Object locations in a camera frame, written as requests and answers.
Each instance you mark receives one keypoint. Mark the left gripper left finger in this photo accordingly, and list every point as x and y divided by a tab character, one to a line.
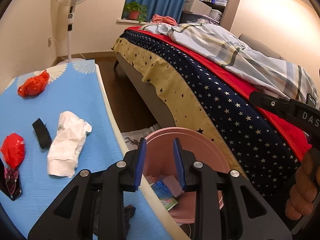
71	213

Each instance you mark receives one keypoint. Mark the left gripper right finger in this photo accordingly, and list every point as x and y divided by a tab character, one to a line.
227	205

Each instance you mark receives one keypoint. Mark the black patterned cloth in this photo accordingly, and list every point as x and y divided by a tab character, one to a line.
129	212

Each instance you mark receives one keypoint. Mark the purple foam net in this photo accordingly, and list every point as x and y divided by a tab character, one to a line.
170	181

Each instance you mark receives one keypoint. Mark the white paper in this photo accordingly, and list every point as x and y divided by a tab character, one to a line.
64	152

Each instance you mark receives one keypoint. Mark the dark pink patterned box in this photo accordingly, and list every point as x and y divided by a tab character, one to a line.
8	182

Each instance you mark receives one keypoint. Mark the small red wrapper ball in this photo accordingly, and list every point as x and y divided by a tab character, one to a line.
13	150

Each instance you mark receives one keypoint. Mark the knotted red plastic bag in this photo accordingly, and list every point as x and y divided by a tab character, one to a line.
35	85

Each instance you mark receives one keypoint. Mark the green snack package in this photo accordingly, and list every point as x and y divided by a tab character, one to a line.
168	202

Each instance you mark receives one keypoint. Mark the blue plastic bag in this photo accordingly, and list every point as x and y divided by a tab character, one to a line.
161	190

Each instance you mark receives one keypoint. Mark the pink trash bin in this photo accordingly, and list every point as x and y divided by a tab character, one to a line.
160	160

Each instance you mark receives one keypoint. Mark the right hand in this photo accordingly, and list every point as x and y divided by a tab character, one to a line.
304	192

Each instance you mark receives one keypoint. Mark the plaid duvet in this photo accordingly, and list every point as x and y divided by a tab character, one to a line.
274	77

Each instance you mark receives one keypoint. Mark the deer print paper bag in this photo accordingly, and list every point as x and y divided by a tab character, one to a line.
132	138

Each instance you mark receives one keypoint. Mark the grey headboard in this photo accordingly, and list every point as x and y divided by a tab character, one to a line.
258	46

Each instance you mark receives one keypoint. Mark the blue table mat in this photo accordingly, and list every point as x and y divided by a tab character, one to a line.
73	87

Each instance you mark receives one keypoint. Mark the star patterned bed blanket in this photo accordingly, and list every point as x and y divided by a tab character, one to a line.
203	97

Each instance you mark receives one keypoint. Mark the white storage box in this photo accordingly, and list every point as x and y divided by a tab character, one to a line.
196	7

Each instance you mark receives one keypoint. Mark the pink clothes on sill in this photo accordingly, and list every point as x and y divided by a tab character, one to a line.
163	19

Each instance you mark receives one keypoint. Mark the potted green plant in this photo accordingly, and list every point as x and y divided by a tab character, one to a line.
135	12

